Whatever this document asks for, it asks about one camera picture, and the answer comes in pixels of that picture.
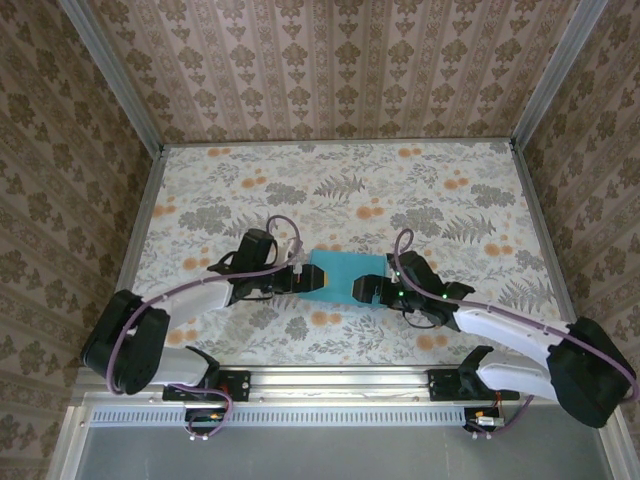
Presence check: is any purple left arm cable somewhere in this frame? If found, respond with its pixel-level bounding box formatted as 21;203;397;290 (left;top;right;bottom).
107;215;304;442

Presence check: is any aluminium corner post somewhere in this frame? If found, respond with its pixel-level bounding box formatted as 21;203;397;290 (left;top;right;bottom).
59;0;166;154
509;0;611;149

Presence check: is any black connector board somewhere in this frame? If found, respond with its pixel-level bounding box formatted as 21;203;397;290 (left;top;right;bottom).
463;407;506;435
184;407;227;435

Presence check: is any aluminium table side rail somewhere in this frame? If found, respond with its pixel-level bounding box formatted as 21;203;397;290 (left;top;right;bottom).
509;142;589;331
112;144;169;301

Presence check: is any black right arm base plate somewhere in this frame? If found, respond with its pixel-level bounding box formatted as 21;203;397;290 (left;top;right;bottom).
428;368;521;401

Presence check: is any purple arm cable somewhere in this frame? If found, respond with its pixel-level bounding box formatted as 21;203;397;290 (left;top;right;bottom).
392;228;640;442
107;215;304;442

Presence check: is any blue and white paper box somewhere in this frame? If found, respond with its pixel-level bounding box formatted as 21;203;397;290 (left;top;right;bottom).
298;248;396;307

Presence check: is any grey slotted cable duct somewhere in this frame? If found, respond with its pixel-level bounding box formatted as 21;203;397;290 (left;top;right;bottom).
92;405;596;427

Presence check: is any aluminium front rail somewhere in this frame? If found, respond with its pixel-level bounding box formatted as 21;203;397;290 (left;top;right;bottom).
69;364;619;406

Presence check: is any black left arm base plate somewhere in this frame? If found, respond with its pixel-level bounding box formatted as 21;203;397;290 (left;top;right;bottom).
162;369;252;402

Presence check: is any grey metal front panel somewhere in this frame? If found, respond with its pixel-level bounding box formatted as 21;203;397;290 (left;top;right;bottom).
47;404;629;480

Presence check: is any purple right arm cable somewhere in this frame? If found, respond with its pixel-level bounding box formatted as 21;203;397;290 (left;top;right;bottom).
392;228;640;442

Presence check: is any floral tablecloth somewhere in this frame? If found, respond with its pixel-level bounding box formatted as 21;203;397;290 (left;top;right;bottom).
119;142;584;369

